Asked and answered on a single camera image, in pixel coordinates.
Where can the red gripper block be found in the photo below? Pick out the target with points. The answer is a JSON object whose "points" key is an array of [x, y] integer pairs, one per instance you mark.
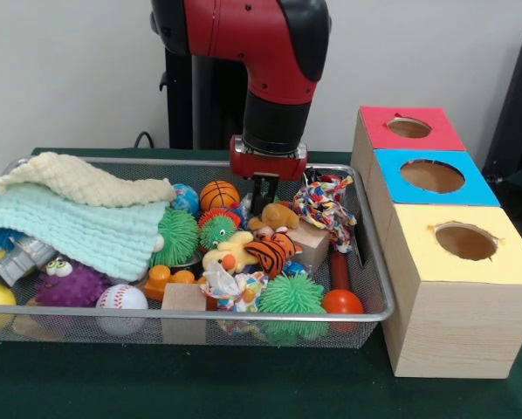
{"points": [[268, 166]]}

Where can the brown plush toy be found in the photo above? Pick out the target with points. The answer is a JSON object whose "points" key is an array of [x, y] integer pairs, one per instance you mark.
{"points": [[280, 216]]}

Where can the cream knitted cloth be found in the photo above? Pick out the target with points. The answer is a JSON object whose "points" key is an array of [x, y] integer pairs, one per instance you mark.
{"points": [[78, 182]]}

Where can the mint knitted cloth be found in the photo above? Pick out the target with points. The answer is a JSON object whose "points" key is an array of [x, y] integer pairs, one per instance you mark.
{"points": [[78, 229]]}

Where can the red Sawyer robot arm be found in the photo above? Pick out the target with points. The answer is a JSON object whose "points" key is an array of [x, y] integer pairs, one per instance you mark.
{"points": [[274, 52]]}

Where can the clear shallow mesh bin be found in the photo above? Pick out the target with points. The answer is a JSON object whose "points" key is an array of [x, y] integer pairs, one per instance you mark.
{"points": [[366, 262]]}

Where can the wooden box with three holes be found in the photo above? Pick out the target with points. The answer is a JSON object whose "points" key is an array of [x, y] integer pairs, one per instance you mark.
{"points": [[453, 323]]}

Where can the small orange basketball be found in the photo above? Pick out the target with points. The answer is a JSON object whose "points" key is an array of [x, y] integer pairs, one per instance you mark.
{"points": [[219, 195]]}

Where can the tiger striped toy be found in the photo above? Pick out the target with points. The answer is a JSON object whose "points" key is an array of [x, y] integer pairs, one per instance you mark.
{"points": [[270, 253]]}

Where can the green spiky ball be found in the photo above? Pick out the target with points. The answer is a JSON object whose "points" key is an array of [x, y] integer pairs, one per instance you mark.
{"points": [[291, 295]]}

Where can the red maraca rattle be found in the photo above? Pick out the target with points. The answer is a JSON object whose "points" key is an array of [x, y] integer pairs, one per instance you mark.
{"points": [[342, 302]]}

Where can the white baseball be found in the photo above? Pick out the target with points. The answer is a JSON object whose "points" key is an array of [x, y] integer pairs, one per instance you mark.
{"points": [[121, 298]]}

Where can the dark green tablecloth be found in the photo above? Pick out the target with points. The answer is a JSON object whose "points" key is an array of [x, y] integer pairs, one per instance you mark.
{"points": [[243, 384]]}

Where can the purple monster toy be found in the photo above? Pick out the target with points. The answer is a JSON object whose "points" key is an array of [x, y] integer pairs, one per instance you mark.
{"points": [[73, 284]]}

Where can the black panel stand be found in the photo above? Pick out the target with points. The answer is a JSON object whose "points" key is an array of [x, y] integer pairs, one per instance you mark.
{"points": [[518, 113]]}

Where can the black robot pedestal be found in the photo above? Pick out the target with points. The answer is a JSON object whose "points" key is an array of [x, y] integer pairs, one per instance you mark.
{"points": [[209, 100]]}

